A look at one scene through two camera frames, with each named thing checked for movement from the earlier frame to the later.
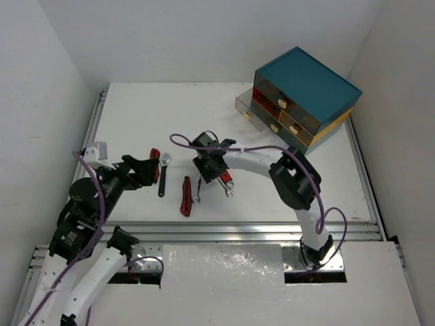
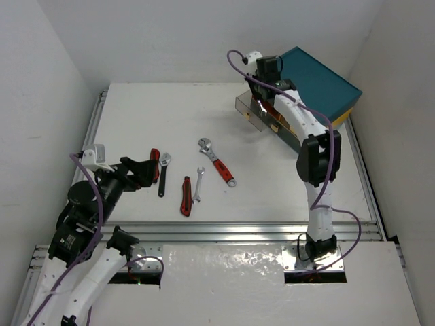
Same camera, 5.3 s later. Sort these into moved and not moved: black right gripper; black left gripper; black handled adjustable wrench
Moved: black right gripper
Not moved: black handled adjustable wrench; black left gripper
